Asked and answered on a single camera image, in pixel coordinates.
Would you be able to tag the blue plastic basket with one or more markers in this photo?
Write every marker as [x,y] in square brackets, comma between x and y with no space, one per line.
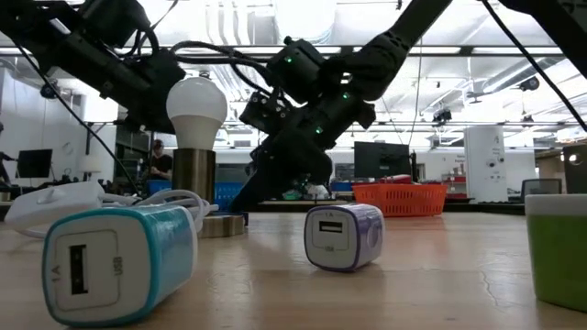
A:
[229,194]

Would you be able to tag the large black monitor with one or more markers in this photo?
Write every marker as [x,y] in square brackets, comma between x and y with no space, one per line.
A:
[380,160]

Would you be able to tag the red storage shelf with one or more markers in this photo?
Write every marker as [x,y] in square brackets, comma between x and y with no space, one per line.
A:
[454,185]

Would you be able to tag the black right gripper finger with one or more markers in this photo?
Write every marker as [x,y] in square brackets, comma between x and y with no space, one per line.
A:
[302,169]
[250,192]

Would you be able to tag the purple white USB charger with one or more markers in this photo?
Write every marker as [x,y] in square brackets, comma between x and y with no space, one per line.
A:
[344,238]

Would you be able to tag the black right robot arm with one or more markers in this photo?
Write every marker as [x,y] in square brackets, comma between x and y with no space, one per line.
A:
[380,55]

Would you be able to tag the black ceiling camera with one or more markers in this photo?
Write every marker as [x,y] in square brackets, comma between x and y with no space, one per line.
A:
[442,116]
[529,83]
[205,73]

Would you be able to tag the white table lamp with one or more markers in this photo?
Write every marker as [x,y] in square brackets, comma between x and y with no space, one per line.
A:
[90,162]

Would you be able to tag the orange plastic basket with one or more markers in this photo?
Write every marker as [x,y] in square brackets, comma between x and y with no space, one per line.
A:
[399,201]

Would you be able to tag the small black monitor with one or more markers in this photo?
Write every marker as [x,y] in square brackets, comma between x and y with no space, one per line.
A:
[36,162]

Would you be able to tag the black overhead light bar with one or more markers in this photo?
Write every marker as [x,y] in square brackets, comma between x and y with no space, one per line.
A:
[467,50]

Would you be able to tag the white pillar cabinet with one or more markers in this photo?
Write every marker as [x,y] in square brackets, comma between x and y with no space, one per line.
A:
[485,160]

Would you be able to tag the white bulb lamp brass socket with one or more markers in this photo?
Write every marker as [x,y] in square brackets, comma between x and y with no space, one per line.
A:
[197,105]

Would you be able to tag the black office chair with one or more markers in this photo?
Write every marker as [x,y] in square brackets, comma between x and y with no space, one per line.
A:
[541,188]

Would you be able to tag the person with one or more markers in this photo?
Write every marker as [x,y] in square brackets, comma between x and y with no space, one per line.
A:
[161,165]

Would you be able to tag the black aluminium table frame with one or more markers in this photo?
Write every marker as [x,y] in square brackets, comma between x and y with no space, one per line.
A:
[481,208]

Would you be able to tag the teal white USB charger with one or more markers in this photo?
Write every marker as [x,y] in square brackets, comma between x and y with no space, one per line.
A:
[151,256]

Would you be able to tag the green white USB charger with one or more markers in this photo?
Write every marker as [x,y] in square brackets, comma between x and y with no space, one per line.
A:
[557,256]

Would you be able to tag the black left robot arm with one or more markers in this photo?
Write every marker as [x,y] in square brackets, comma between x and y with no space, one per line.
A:
[69,50]

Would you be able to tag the silver ventilation duct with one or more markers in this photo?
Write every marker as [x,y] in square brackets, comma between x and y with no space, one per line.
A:
[305,18]

